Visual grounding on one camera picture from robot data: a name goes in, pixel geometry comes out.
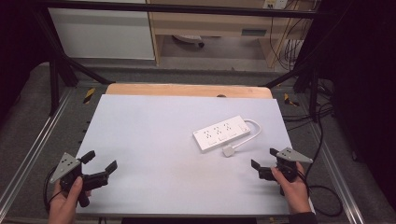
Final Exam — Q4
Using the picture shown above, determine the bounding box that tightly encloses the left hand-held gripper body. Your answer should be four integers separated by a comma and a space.
49, 152, 92, 208

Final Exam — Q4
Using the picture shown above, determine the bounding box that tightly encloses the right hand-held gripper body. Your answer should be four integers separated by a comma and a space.
275, 147, 314, 197

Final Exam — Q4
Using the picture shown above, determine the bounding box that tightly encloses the person's right hand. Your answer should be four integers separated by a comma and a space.
271, 161, 313, 216

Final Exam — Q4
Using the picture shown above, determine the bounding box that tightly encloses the person's left hand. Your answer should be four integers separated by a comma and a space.
48, 176, 92, 224

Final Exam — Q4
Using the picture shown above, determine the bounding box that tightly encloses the white plug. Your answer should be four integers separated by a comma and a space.
221, 145, 238, 158

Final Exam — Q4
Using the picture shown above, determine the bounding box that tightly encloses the yellow black tape marker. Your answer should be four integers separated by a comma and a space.
82, 87, 96, 105
283, 92, 301, 107

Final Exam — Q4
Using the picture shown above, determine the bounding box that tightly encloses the white power strip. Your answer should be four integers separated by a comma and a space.
192, 115, 251, 154

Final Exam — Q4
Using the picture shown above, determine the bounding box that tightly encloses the white board sheet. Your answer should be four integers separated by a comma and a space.
76, 94, 292, 217

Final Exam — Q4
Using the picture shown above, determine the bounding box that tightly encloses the wooden table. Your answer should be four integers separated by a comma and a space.
105, 82, 274, 100

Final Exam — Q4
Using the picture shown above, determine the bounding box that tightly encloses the dark curtain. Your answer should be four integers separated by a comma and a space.
311, 0, 396, 213
0, 0, 50, 125

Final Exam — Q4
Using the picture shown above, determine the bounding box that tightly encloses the white cabinet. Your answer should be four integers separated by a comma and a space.
48, 0, 156, 61

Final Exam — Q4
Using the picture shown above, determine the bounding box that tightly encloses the light wooden desk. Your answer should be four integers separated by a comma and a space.
146, 0, 314, 69

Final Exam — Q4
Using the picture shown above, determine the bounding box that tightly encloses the white power strip cable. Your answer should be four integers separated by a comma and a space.
231, 119, 262, 152

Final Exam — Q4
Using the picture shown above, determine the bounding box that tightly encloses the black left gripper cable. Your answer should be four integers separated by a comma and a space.
43, 167, 64, 214

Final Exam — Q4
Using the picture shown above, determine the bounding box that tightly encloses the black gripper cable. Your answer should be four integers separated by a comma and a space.
297, 104, 344, 218
43, 167, 64, 214

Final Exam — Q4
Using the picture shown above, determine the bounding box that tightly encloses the aluminium rail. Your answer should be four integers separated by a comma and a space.
0, 88, 77, 213
306, 122, 366, 224

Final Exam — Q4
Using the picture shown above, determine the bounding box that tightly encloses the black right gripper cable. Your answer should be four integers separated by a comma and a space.
297, 104, 344, 218

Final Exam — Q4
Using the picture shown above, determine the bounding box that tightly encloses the bundle of black cables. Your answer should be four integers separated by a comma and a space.
268, 0, 314, 72

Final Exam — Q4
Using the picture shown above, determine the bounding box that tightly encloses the wall socket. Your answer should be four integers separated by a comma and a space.
262, 0, 290, 10

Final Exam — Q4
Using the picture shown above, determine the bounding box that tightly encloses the black metal frame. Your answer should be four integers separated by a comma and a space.
31, 0, 325, 123

